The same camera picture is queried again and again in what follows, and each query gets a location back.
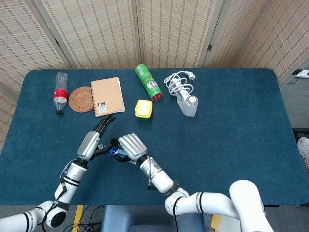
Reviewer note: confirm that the round woven rattan coaster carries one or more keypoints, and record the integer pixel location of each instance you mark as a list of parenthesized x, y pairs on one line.
[(80, 100)]

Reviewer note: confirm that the blue white tube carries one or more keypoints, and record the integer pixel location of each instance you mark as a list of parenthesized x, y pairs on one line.
[(113, 151)]

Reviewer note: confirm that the white power strip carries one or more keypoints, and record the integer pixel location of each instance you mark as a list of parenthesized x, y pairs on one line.
[(301, 73)]

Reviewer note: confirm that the black stand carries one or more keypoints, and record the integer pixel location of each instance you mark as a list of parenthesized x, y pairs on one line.
[(300, 131)]

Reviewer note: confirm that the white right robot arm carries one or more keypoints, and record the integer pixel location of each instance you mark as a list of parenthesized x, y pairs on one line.
[(205, 200)]

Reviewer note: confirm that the metal screen hinge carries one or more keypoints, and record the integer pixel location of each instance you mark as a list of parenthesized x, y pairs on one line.
[(210, 47)]

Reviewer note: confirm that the clear bottle with red label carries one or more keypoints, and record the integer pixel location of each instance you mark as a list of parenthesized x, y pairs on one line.
[(60, 94)]

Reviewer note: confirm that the tan spiral notebook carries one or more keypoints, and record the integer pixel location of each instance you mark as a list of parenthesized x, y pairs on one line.
[(107, 96)]

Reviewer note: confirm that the woven bamboo folding screen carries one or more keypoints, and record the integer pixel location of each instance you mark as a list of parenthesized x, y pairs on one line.
[(96, 29)]

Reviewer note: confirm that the white handheld garment steamer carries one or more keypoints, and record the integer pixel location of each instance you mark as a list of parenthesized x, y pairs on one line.
[(188, 108)]

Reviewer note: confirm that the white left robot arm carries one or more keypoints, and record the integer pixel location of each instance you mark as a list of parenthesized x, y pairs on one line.
[(67, 178)]

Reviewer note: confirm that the green cylindrical chips can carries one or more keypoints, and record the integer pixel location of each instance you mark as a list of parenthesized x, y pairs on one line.
[(147, 79)]

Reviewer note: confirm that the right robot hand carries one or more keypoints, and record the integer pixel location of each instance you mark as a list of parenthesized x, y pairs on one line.
[(132, 145)]

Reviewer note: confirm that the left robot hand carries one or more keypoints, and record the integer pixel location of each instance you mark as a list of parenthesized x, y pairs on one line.
[(88, 145)]

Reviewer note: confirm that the blue table cloth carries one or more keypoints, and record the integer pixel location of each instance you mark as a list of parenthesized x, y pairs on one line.
[(217, 145)]

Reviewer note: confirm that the white sneaker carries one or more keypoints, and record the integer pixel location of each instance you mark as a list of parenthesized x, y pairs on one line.
[(304, 151)]

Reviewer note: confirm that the yellow small box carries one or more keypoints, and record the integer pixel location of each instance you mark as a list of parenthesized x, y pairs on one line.
[(143, 108)]

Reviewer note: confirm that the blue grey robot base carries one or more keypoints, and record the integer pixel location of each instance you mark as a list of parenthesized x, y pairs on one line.
[(135, 217)]

